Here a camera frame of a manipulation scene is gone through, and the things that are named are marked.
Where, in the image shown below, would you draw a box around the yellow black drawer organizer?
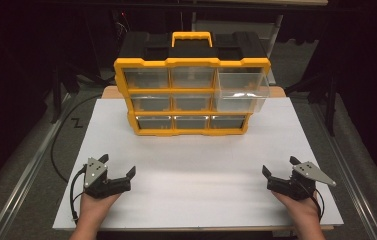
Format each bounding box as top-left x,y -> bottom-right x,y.
113,31 -> 272,137

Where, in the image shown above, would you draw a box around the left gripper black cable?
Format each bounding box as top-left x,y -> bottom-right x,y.
69,165 -> 88,224

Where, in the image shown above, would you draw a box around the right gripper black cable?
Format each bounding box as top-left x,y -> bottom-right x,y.
304,184 -> 326,222

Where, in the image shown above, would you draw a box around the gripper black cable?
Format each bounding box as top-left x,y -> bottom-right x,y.
69,165 -> 88,224
304,184 -> 326,222

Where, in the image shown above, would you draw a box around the long black floor cable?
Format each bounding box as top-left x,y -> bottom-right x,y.
50,94 -> 103,184

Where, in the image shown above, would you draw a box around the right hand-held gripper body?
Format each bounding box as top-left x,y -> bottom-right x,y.
266,161 -> 337,201

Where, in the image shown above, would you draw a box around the black metal stand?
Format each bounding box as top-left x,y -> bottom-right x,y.
284,71 -> 342,138
49,61 -> 115,125

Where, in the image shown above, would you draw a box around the person's left hand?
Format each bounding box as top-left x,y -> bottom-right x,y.
79,193 -> 122,223

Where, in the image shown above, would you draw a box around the set of clear drawers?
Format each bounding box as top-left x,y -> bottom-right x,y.
123,66 -> 247,130

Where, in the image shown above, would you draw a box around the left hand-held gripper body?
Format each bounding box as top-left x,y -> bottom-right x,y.
83,157 -> 133,200

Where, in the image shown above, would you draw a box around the person's right hand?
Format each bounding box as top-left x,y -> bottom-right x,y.
272,191 -> 322,224

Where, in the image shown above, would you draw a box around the aluminium floor rail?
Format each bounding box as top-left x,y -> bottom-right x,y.
310,102 -> 377,240
0,93 -> 72,240

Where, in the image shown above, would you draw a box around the clear plastic drawer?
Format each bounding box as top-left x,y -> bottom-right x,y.
213,70 -> 271,114

